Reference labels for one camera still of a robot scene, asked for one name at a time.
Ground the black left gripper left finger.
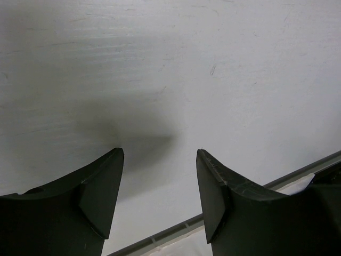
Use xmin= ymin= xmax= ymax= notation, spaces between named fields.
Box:
xmin=1 ymin=148 xmax=124 ymax=255

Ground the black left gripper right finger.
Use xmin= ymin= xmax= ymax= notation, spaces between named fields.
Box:
xmin=196 ymin=149 xmax=340 ymax=255

